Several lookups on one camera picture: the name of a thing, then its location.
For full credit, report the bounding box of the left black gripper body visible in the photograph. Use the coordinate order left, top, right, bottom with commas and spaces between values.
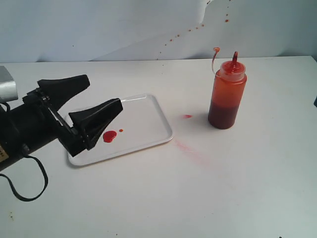
23, 88, 86, 156

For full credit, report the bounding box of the red sauce squeeze bottle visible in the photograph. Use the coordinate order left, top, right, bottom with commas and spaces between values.
208, 51, 247, 129

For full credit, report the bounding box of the white backdrop sheet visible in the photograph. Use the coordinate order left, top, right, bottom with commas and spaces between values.
0, 0, 317, 62

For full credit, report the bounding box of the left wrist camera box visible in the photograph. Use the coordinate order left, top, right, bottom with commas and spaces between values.
0, 66, 18, 103

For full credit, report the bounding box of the red sauce blob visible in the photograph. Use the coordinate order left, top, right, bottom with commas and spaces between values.
102, 128, 124, 143

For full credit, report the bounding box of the left black camera cable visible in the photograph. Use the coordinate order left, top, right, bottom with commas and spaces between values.
0, 101, 49, 202

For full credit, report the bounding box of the white rectangular plastic tray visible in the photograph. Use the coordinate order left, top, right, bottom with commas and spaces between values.
67, 94, 173, 167

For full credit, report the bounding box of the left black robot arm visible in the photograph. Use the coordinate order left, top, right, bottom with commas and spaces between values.
0, 74, 123, 170

